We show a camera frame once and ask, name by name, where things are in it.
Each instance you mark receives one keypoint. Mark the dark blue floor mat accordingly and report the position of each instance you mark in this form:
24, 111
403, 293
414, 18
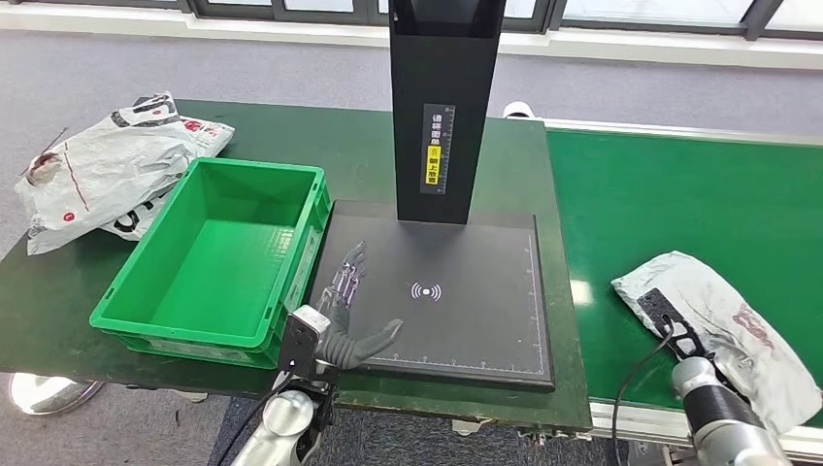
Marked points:
398, 444

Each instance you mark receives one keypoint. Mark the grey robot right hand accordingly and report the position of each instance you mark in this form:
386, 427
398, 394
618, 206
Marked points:
733, 366

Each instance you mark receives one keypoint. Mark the green plastic crate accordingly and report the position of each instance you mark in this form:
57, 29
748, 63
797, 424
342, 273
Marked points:
218, 276

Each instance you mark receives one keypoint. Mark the chrome round base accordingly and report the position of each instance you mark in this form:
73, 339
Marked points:
48, 393

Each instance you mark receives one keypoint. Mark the crumpled white red-line bag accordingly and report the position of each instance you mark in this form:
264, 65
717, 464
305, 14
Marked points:
96, 173

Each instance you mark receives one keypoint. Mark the black inbound scanner machine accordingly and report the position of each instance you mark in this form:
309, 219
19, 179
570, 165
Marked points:
463, 321

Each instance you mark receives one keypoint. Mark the black yellow ruler label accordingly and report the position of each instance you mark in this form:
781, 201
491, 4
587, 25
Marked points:
437, 128

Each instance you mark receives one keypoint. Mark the grey plastic mailer parcel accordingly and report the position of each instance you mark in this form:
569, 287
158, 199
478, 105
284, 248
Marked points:
701, 283

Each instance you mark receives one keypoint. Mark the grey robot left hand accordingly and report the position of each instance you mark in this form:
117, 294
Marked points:
337, 344

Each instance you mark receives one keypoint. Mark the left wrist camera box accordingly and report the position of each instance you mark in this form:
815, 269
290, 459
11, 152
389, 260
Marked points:
297, 347

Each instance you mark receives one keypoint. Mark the dark green table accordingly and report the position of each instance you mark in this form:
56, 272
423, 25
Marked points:
334, 148

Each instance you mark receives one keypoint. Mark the green conveyor belt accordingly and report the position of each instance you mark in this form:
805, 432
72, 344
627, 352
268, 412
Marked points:
675, 206

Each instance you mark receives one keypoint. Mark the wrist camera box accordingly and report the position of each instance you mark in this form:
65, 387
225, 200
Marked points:
297, 347
662, 315

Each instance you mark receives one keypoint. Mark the white table bracket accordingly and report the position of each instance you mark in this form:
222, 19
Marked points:
472, 427

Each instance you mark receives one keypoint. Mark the white bag with black print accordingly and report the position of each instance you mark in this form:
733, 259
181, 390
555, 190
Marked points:
206, 135

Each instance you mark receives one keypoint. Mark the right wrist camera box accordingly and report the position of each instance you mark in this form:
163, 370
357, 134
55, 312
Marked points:
662, 315

